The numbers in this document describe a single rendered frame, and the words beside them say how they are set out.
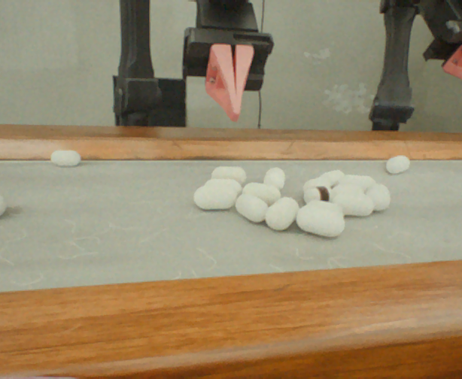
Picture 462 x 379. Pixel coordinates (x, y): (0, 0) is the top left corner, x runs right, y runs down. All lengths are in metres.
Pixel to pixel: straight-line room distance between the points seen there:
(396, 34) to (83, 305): 0.92
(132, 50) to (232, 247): 0.57
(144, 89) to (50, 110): 1.79
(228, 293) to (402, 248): 0.17
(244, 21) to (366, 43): 2.29
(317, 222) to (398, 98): 0.67
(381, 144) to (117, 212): 0.41
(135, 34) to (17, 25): 1.82
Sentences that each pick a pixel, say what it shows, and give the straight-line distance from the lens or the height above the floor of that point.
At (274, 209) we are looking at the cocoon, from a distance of 0.28.
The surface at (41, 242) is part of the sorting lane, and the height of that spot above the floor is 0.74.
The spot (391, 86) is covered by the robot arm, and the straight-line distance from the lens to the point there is 0.93.
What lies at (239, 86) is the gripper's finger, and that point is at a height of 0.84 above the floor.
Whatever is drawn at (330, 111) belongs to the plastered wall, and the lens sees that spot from 2.65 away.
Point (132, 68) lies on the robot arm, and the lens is 0.77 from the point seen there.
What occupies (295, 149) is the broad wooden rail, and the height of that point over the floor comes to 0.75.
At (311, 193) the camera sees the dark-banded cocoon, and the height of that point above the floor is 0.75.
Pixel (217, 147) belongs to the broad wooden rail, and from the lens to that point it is 0.49.
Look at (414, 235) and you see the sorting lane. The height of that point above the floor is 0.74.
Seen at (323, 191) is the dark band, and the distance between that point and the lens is 0.35.
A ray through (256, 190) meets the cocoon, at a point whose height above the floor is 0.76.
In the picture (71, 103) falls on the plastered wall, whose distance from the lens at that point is 2.49.
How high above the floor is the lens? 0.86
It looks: 20 degrees down
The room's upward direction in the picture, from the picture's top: 3 degrees clockwise
